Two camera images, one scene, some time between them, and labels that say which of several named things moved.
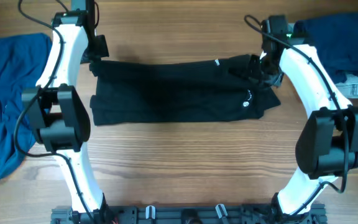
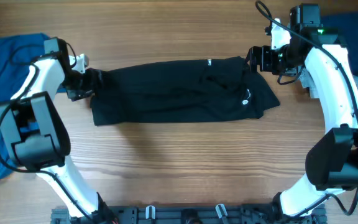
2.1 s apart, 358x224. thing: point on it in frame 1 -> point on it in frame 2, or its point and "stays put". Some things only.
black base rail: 188,214 stays put
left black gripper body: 100,47 -> 84,82
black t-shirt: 226,88 stays put
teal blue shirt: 10,66 stays put
